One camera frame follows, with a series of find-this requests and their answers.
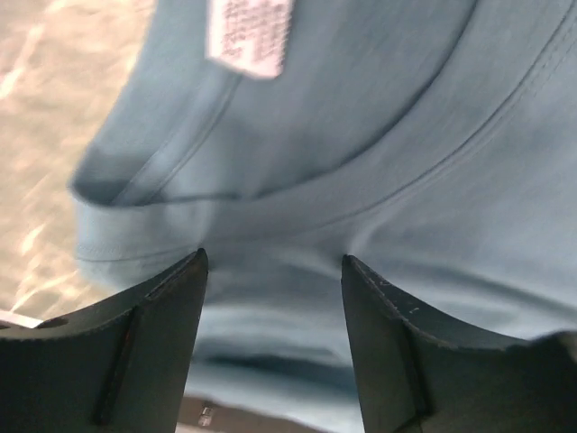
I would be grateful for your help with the blue-grey t shirt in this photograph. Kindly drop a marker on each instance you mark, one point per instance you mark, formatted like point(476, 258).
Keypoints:
point(433, 140)

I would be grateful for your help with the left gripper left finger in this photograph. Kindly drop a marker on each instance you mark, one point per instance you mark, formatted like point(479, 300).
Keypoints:
point(119, 365)

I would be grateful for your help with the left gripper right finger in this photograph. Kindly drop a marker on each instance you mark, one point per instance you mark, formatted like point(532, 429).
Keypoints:
point(418, 369)

